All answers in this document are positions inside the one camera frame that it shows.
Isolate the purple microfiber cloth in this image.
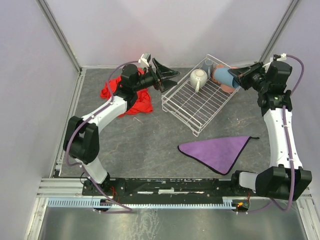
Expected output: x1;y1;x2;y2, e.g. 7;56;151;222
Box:
177;136;259;176

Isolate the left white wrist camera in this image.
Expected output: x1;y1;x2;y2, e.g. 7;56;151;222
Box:
138;52;151;68

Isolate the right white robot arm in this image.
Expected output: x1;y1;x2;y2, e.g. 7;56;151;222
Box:
228;60;312;201

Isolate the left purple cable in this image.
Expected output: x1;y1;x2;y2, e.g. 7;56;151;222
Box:
65;59;133;214

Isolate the light blue ceramic mug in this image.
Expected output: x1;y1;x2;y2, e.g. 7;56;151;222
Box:
201;58;214;76

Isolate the red crumpled cloth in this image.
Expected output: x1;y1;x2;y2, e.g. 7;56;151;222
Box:
100;75;154;118

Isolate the black mounting base plate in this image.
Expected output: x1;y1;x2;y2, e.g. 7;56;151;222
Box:
81;176;261;204

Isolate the pink plastic tumbler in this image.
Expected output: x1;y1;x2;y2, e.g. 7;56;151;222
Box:
220;67;239;93

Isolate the white wire dish rack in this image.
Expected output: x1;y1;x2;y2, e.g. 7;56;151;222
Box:
161;54;240;137

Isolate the salmon pink ceramic mug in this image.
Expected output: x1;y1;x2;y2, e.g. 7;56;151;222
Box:
211;64;225;84

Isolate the blue plastic cup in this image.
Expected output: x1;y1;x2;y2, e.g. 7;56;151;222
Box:
213;67;240;89

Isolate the cream ceramic mug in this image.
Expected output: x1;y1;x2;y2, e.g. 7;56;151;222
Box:
189;69;208;93

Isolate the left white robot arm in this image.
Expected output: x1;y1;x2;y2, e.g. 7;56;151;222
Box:
63;53;180;184

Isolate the light blue cable duct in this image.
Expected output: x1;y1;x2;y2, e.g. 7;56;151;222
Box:
47;197;236;210

